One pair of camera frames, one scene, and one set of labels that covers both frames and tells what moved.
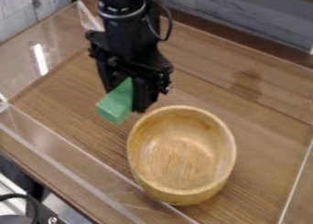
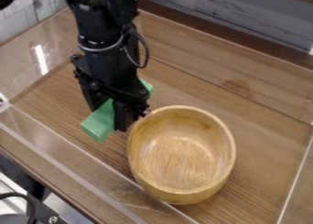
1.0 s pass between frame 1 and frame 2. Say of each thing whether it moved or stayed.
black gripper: moved
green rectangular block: moved
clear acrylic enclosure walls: stayed
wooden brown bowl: stayed
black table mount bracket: stayed
